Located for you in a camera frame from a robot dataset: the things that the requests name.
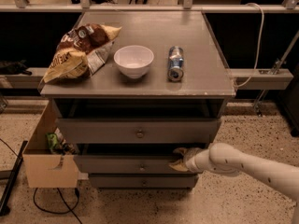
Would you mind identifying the black object on rail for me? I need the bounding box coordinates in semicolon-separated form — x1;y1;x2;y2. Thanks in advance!
0;60;32;76

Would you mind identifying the green snack packet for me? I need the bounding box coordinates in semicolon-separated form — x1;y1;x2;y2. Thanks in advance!
46;133;60;151

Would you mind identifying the black floor cable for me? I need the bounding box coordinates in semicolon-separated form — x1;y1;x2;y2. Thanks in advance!
32;187;83;224

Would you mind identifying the grey drawer cabinet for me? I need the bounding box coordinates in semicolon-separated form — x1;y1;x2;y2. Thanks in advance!
39;10;236;189

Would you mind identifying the black bar on floor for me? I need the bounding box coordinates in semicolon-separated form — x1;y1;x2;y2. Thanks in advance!
0;141;27;217

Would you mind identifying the blue soda can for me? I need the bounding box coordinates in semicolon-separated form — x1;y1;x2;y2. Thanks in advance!
167;46;184;82

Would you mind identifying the brown yellow chip bag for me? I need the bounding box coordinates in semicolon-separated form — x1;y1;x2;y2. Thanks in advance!
43;23;121;83

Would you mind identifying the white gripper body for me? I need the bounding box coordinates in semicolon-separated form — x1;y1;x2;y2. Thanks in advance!
183;147;204;173

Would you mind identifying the metal rail frame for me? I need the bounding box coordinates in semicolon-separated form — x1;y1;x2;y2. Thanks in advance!
0;0;299;91

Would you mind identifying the cardboard box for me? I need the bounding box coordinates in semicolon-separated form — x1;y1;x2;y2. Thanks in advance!
22;103;78;188

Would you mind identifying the white cable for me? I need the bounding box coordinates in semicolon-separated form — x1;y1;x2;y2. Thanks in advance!
233;2;265;90

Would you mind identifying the white bowl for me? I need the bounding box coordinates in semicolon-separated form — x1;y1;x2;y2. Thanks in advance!
114;45;154;79

